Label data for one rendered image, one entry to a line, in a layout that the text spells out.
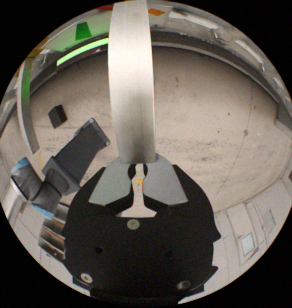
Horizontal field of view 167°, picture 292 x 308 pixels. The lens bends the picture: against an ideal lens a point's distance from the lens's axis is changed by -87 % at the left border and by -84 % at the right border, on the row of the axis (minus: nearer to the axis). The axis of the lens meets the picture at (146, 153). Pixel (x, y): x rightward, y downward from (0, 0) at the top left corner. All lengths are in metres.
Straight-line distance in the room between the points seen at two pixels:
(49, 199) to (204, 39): 0.82
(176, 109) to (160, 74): 0.34
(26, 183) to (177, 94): 1.15
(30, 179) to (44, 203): 0.13
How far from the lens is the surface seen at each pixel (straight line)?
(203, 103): 1.08
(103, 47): 0.28
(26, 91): 0.29
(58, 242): 3.07
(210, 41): 0.34
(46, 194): 0.61
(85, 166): 0.77
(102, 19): 0.25
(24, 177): 0.57
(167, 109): 0.97
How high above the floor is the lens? 0.94
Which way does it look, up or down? 58 degrees down
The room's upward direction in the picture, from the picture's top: 178 degrees clockwise
